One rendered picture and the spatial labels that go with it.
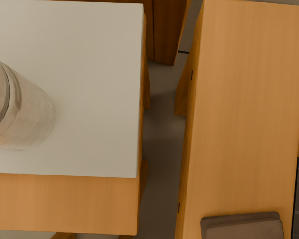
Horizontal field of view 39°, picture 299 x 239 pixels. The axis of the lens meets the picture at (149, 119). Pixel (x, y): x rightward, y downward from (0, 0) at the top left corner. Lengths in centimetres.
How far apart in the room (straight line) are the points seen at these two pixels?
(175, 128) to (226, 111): 90
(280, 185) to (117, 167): 21
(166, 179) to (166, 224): 15
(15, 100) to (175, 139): 106
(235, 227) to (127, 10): 32
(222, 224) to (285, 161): 12
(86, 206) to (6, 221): 11
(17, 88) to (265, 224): 32
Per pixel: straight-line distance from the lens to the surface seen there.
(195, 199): 55
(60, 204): 61
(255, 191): 56
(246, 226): 53
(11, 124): 43
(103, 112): 56
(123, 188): 60
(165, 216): 146
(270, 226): 54
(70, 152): 56
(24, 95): 45
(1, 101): 39
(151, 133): 144
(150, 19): 101
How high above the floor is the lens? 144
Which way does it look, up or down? 86 degrees down
